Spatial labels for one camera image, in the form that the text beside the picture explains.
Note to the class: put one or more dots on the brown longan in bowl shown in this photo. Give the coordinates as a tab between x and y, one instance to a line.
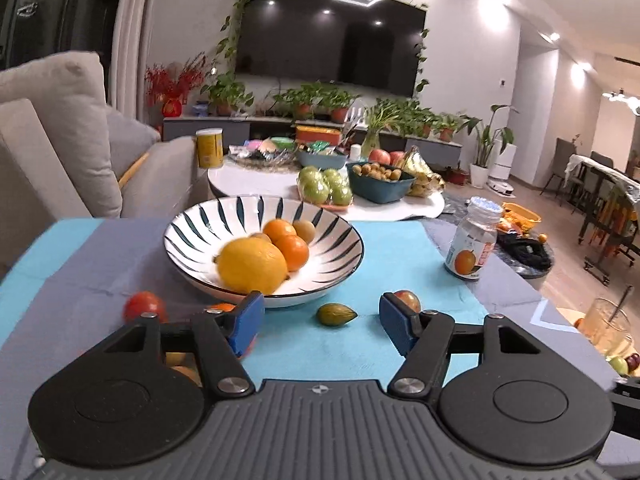
305	230

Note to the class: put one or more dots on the small green olive fruit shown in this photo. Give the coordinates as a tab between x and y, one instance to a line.
335	315

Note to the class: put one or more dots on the red flower decoration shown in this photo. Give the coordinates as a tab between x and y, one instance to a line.
169	86

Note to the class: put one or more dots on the tall potted plant white pot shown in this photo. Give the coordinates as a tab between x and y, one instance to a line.
488	137

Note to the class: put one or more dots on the bunch of bananas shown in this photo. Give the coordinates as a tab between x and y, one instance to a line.
426	181

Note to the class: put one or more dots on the orange box on table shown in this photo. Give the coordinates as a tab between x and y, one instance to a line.
306	134

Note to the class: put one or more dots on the beige sofa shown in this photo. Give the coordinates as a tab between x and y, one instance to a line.
65	153

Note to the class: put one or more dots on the dining table with chairs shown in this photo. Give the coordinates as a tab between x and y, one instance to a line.
609	201

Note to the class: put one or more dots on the large yellow orange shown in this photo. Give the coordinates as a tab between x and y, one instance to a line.
250	264

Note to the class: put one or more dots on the white round coffee table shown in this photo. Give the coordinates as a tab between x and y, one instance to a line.
232	179

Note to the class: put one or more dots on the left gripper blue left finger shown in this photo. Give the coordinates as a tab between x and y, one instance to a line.
221	339

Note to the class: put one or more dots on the tray of green apples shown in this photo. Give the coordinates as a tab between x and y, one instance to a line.
329	188

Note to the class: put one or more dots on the teal bowl of longans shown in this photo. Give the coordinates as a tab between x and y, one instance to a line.
379	184

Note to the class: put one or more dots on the white blue striped bowl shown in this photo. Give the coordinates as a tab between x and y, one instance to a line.
194	238

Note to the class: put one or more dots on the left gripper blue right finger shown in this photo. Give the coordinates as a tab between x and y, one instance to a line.
422	339

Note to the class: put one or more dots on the small orange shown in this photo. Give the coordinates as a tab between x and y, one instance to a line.
277	228

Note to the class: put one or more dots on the blue grey tablecloth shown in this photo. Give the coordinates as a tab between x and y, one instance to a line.
67	293

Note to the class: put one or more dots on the clear vitamin bottle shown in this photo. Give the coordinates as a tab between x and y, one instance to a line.
474	239

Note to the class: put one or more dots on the wall mounted black television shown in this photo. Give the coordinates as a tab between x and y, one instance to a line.
372	44

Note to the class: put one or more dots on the orange basket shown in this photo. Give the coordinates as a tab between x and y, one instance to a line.
520	216

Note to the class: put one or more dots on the small red tomato fruit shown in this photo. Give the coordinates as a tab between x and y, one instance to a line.
144	302

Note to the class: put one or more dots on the grey tv console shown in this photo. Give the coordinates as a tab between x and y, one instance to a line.
237	130

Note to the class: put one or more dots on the dark marble side table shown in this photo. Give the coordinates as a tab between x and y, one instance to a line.
531	259

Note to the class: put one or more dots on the yellow tin can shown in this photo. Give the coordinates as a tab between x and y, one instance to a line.
210	148

